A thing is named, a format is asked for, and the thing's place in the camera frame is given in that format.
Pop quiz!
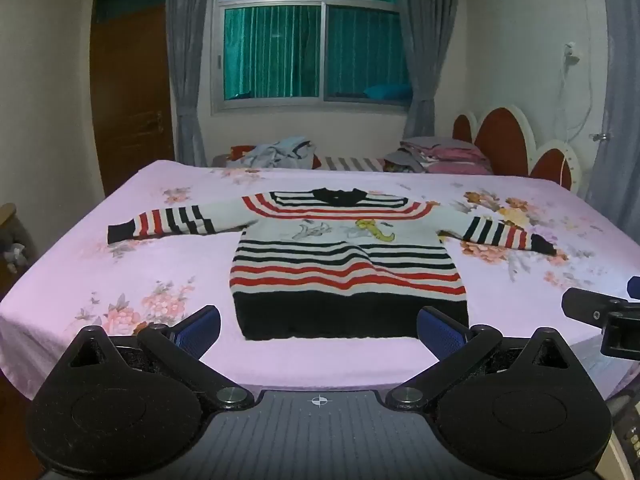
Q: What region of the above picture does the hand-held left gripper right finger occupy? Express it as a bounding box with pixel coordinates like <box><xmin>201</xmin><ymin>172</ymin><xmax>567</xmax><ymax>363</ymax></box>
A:
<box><xmin>385</xmin><ymin>306</ymin><xmax>576</xmax><ymax>413</ymax></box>

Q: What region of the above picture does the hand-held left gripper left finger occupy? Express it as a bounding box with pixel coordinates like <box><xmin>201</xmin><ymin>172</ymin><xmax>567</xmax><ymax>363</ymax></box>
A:
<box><xmin>65</xmin><ymin>305</ymin><xmax>256</xmax><ymax>413</ymax></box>

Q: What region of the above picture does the striped knit sweater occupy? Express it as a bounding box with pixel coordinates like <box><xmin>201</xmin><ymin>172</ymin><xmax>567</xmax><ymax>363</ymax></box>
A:
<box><xmin>106</xmin><ymin>186</ymin><xmax>557</xmax><ymax>341</ymax></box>

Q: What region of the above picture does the stack of folded clothes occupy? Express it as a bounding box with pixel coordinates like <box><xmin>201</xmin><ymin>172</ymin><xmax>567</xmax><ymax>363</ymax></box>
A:
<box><xmin>385</xmin><ymin>136</ymin><xmax>493</xmax><ymax>176</ymax></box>

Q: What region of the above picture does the pile of loose clothes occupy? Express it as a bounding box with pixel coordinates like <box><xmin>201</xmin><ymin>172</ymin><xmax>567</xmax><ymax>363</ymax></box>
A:
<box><xmin>225</xmin><ymin>136</ymin><xmax>318</xmax><ymax>170</ymax></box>

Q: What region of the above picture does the pink floral blanket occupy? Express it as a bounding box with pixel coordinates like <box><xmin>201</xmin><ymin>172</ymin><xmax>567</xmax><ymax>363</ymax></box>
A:
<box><xmin>0</xmin><ymin>159</ymin><xmax>640</xmax><ymax>401</ymax></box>

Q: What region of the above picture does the grey striped pillow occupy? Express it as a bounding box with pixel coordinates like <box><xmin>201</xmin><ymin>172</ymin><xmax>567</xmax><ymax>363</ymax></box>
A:
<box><xmin>317</xmin><ymin>156</ymin><xmax>388</xmax><ymax>173</ymax></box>

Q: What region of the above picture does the red and white headboard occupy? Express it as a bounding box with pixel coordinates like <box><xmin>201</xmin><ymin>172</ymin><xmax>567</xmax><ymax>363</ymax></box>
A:
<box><xmin>452</xmin><ymin>105</ymin><xmax>581</xmax><ymax>193</ymax></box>

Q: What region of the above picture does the wooden cabinet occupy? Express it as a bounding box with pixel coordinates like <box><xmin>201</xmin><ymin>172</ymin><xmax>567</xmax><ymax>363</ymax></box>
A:
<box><xmin>0</xmin><ymin>202</ymin><xmax>36</xmax><ymax>291</ymax></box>

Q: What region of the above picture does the teal cloth bundle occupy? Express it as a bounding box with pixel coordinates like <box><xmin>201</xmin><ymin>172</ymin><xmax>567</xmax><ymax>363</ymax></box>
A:
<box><xmin>364</xmin><ymin>84</ymin><xmax>412</xmax><ymax>101</ymax></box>

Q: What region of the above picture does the brown wooden door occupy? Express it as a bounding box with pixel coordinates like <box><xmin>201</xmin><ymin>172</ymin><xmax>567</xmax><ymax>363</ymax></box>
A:
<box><xmin>90</xmin><ymin>0</ymin><xmax>176</xmax><ymax>196</ymax></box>

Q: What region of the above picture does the white framed window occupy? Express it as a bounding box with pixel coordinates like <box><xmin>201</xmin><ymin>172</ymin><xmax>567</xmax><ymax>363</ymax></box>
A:
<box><xmin>212</xmin><ymin>0</ymin><xmax>413</xmax><ymax>116</ymax></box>

